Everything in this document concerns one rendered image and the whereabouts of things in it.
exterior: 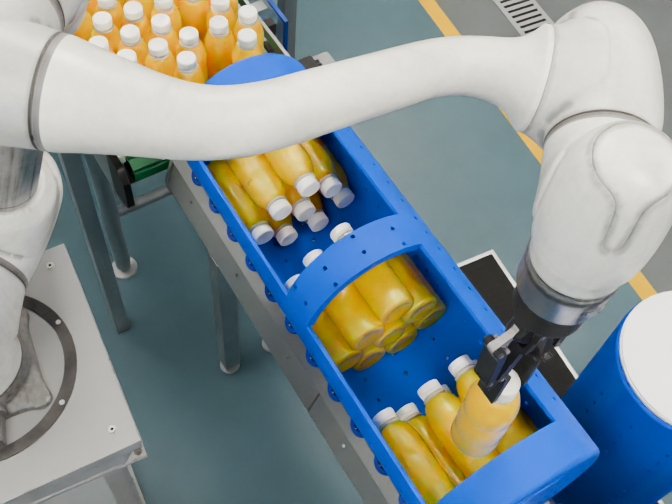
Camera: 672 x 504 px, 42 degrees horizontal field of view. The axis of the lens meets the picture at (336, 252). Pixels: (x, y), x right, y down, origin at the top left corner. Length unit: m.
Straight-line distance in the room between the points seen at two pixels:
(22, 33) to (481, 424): 0.69
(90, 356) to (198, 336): 1.22
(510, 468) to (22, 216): 0.76
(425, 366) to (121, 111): 0.96
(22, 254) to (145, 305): 1.40
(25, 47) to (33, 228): 0.59
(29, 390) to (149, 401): 1.17
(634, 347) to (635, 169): 0.93
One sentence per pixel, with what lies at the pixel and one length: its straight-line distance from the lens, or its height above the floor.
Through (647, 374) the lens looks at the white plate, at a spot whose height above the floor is 1.04.
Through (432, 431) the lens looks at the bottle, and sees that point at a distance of 1.44.
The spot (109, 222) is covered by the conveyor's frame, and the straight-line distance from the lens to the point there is 2.52.
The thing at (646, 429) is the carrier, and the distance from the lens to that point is 1.61.
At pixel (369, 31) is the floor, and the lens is 3.42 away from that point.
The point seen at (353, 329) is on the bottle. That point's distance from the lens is 1.39.
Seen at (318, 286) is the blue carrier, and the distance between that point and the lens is 1.35.
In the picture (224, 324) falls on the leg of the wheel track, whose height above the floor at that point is 0.32.
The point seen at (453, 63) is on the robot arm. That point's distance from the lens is 0.81.
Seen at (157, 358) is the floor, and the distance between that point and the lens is 2.62.
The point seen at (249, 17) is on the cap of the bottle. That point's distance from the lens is 1.87.
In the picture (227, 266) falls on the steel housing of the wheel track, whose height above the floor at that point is 0.87.
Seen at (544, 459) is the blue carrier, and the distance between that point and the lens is 1.25.
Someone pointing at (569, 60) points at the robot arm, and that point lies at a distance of 0.81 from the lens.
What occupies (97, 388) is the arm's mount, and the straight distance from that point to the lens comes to 1.42.
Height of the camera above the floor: 2.36
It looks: 58 degrees down
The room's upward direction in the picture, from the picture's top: 8 degrees clockwise
